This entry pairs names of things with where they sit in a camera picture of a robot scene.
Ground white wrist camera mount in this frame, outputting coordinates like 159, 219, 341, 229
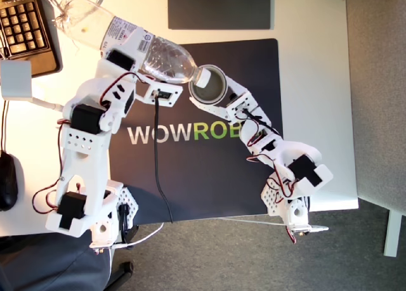
134, 72, 184, 109

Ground white table leg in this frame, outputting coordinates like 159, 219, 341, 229
357, 195, 406, 259

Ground black table clamp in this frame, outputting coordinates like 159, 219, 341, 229
116, 203, 141, 245

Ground dark monitor stand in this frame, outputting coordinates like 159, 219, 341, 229
167, 0, 275, 30

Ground dark office chair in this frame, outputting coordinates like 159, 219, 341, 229
0, 232, 136, 291

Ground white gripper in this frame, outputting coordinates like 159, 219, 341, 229
188, 76, 265, 125
95, 48, 141, 79

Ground clear plastic water bottle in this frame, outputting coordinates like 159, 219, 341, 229
52, 0, 213, 89

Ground black keyboard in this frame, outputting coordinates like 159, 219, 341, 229
0, 0, 63, 79

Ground thin white cable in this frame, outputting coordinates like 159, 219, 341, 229
108, 220, 165, 251

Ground black computer mouse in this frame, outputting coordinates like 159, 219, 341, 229
0, 150, 19, 212

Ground black mat with green lettering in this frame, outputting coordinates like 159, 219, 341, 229
108, 38, 284, 224

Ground black mouse cable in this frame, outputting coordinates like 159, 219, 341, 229
0, 99, 10, 153

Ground black camera usb cable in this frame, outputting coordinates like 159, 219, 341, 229
153, 93, 174, 224

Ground thick white hub cable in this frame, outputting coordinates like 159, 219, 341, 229
30, 93, 67, 112

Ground white hub box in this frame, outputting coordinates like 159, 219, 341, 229
0, 60, 34, 101

